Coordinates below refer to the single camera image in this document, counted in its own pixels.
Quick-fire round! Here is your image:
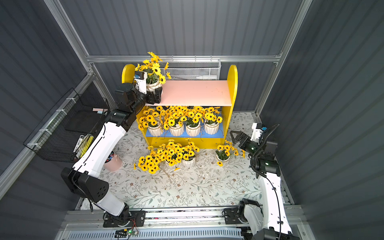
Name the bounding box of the sunflower pot top shelf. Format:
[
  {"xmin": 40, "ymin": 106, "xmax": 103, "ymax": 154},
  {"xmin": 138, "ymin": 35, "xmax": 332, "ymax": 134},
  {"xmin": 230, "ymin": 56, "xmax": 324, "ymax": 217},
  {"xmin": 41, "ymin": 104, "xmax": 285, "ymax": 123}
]
[
  {"xmin": 156, "ymin": 139, "xmax": 183, "ymax": 170},
  {"xmin": 135, "ymin": 52, "xmax": 172, "ymax": 92}
]

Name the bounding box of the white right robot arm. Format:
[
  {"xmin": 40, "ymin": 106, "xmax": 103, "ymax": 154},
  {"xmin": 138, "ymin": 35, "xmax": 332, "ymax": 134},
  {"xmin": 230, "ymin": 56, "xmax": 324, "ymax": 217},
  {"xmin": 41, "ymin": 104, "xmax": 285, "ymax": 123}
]
[{"xmin": 230, "ymin": 124, "xmax": 300, "ymax": 240}]

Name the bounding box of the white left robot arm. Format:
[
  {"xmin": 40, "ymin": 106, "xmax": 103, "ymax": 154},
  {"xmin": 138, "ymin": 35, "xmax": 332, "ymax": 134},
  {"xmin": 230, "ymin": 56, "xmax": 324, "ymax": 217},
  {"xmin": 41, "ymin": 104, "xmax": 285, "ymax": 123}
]
[{"xmin": 61, "ymin": 83, "xmax": 163, "ymax": 220}]

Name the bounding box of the yellow wooden shelf unit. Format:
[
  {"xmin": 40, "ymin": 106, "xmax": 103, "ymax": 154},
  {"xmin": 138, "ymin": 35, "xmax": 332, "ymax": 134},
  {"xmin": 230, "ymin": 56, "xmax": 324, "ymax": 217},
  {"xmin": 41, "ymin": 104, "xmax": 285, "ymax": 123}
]
[{"xmin": 122, "ymin": 64, "xmax": 238, "ymax": 149}]

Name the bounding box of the pink sticky note pad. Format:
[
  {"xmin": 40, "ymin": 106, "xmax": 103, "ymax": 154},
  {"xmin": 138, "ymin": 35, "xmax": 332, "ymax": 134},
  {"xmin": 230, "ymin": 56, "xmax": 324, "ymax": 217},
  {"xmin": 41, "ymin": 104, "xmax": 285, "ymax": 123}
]
[{"xmin": 93, "ymin": 108, "xmax": 109, "ymax": 115}]

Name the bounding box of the yellow book in basket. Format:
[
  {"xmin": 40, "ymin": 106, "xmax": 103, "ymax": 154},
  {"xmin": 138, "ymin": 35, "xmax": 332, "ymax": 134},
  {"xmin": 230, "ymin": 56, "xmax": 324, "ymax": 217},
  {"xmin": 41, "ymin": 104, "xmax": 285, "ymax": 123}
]
[{"xmin": 72, "ymin": 134, "xmax": 94, "ymax": 162}]

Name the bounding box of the pen holder with markers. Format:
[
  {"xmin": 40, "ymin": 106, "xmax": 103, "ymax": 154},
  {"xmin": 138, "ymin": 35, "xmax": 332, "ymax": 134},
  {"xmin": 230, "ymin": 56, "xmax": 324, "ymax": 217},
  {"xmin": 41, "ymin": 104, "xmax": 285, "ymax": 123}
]
[{"xmin": 104, "ymin": 151, "xmax": 123, "ymax": 172}]

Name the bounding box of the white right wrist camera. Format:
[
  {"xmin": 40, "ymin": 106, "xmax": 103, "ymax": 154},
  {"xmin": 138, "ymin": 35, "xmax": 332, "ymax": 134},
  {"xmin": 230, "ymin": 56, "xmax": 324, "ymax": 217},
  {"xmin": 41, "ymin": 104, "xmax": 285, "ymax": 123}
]
[{"xmin": 251, "ymin": 123, "xmax": 267, "ymax": 143}]

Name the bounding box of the white wire basket behind shelf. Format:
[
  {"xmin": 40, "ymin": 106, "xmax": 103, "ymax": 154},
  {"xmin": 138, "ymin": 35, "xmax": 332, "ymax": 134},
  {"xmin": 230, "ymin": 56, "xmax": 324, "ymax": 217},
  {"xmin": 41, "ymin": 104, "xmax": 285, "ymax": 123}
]
[{"xmin": 161, "ymin": 60, "xmax": 222, "ymax": 80}]

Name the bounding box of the black wire wall basket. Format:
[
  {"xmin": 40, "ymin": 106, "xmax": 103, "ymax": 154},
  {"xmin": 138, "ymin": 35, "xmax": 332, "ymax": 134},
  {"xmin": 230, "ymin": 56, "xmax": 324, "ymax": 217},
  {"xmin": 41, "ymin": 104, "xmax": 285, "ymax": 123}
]
[{"xmin": 24, "ymin": 86, "xmax": 110, "ymax": 163}]

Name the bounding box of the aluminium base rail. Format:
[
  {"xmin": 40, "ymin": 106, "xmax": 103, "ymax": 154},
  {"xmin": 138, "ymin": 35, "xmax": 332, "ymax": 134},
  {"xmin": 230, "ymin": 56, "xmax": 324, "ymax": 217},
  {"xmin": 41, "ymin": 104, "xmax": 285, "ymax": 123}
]
[{"xmin": 59, "ymin": 205, "xmax": 304, "ymax": 238}]

